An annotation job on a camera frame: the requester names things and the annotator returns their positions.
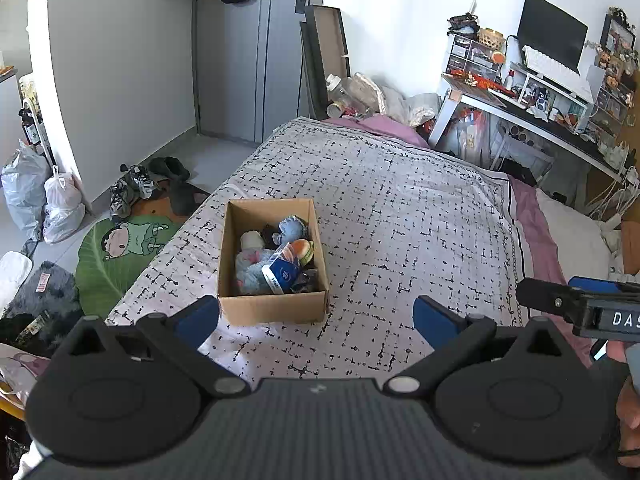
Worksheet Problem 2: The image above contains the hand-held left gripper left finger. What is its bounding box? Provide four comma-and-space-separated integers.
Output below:
50, 295, 251, 399

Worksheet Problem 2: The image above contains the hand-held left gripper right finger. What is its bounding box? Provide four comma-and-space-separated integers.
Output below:
383, 295, 589, 397

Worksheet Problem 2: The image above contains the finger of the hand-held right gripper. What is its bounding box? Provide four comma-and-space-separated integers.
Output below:
568, 275, 640, 294
516, 277, 586, 324

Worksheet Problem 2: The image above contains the fluffy light blue plush toy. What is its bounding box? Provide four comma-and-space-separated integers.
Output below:
235, 248, 276, 296

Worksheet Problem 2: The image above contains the brown cardboard box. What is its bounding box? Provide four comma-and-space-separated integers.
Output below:
217, 198, 330, 326

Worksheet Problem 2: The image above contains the blue tissue pack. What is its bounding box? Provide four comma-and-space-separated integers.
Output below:
261, 243, 301, 295

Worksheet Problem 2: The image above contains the black item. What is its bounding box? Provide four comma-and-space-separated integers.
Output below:
291, 268, 320, 293

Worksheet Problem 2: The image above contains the orange burger plush toy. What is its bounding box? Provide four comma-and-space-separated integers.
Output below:
290, 239, 315, 266

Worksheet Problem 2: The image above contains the person's right hand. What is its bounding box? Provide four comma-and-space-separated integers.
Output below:
606, 342, 640, 431

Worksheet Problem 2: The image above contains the white pillow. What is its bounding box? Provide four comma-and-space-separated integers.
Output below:
535, 187, 627, 282

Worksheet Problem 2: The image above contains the green cartoon floor mat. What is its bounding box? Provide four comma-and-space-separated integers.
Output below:
75, 214, 183, 320

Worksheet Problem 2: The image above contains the grey sneaker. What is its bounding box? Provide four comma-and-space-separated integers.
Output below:
108, 179, 135, 219
127, 163, 162, 200

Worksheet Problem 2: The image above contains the grey fuzzy rug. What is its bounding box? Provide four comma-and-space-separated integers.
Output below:
0, 260, 84, 343

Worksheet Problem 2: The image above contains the dark slipper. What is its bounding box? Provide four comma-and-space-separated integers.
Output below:
149, 156, 191, 182

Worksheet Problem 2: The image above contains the white plastic bag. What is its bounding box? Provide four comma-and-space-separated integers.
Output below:
42, 172, 87, 245

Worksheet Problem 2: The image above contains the white desktop shelf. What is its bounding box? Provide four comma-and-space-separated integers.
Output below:
509, 62, 594, 122

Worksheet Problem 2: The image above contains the white desk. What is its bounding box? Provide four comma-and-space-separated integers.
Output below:
427, 73, 632, 184

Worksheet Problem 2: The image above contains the cream cloth pile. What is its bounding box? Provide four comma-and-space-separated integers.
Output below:
350, 72, 442, 129

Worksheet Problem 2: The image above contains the grey plastic bag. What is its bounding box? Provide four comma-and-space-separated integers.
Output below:
1, 141, 52, 242

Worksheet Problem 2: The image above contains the white keyboard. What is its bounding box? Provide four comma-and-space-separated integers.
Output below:
521, 45, 582, 82

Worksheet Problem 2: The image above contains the clear plastic bottle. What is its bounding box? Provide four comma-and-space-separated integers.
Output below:
326, 74, 352, 107

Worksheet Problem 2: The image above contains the white drawer organizer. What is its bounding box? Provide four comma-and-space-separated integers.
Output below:
444, 34, 502, 80

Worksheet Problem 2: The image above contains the black monitor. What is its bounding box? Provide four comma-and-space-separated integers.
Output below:
516, 0, 589, 74

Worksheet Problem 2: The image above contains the grey door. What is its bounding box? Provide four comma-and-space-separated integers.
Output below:
192, 0, 328, 145

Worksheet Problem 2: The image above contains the black flat carton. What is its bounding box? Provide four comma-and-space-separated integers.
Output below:
299, 4, 352, 122

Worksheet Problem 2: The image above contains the white wire rack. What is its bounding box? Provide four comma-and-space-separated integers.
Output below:
494, 120, 557, 182

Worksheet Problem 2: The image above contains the dark picture frame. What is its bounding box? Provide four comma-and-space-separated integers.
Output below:
599, 13, 637, 57

